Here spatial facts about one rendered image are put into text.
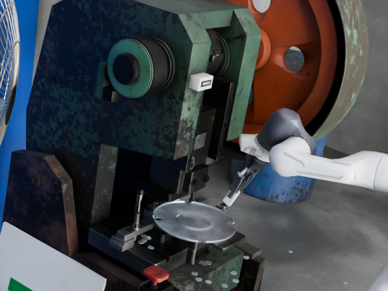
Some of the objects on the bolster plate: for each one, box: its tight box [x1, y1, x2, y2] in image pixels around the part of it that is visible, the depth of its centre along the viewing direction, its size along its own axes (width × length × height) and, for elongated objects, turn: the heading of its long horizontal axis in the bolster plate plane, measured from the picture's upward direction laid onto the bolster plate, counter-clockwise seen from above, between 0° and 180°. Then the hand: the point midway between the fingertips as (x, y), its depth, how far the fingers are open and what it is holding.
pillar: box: [133, 195, 143, 219], centre depth 250 cm, size 2×2×14 cm
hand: (231, 196), depth 240 cm, fingers closed
